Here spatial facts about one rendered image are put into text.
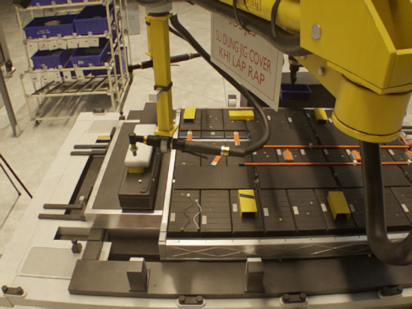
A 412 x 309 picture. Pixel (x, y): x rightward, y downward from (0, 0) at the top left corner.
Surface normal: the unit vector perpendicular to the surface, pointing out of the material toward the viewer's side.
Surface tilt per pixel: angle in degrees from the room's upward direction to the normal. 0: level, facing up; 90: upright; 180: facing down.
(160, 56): 90
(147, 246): 0
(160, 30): 90
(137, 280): 90
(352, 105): 90
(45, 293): 0
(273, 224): 0
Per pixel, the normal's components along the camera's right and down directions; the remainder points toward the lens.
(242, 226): 0.00, -0.82
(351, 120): -0.74, 0.38
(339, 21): -0.91, 0.23
